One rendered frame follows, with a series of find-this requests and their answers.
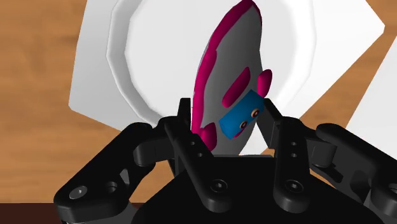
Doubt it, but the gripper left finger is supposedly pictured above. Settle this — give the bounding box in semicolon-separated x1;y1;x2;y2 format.
53;97;233;224

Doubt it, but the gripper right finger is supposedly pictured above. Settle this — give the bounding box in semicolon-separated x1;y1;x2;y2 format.
255;97;397;218

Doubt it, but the grey and magenta toy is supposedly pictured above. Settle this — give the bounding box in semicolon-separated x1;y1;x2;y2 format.
190;0;274;156

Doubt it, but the white flat mat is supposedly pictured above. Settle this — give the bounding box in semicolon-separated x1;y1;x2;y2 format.
68;0;386;156
345;36;397;150

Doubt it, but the white plate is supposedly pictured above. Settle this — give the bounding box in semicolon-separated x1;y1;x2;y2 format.
106;0;317;125

